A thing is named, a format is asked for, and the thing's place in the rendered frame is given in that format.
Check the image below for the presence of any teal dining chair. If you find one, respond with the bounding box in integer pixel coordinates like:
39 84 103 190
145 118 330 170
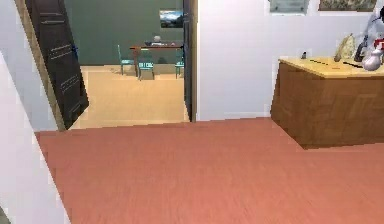
137 48 156 81
116 44 136 76
174 48 185 80

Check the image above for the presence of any brown dining table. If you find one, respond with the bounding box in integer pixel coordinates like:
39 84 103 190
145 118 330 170
129 44 185 77

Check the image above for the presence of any framed landscape picture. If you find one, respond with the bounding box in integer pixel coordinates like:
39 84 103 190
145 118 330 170
159 8 184 29

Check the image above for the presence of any brown wooden cabinet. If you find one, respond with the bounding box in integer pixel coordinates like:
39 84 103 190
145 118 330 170
270 57 384 150

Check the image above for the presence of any pale framed picture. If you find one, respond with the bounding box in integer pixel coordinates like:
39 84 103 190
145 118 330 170
269 0 311 15

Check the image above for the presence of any dark brown room door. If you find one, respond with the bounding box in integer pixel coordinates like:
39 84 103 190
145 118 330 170
25 0 90 131

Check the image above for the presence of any beige rock-shaped ornament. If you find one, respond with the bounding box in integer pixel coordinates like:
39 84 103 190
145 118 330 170
333 33 357 63

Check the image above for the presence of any black pen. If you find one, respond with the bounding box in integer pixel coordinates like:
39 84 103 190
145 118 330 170
342 60 364 69

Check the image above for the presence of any brown framed picture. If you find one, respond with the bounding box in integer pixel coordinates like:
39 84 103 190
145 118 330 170
318 0 378 13

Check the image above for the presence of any grey white statue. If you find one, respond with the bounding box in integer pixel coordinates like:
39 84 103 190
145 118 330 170
353 6 384 63

